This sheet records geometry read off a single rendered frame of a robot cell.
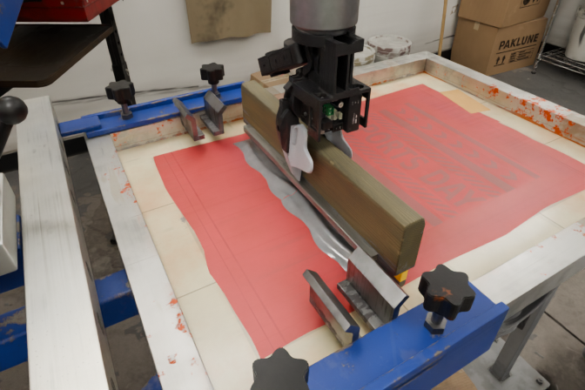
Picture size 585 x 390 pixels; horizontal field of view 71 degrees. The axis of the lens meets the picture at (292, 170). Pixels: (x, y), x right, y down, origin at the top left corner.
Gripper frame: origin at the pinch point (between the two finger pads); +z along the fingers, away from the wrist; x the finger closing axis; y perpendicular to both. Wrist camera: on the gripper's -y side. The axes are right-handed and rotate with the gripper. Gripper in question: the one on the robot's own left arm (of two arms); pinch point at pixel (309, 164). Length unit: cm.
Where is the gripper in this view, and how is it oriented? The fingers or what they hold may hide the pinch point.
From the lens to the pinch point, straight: 58.9
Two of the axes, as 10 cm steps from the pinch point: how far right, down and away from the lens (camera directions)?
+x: 8.7, -2.9, 4.0
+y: 4.9, 5.0, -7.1
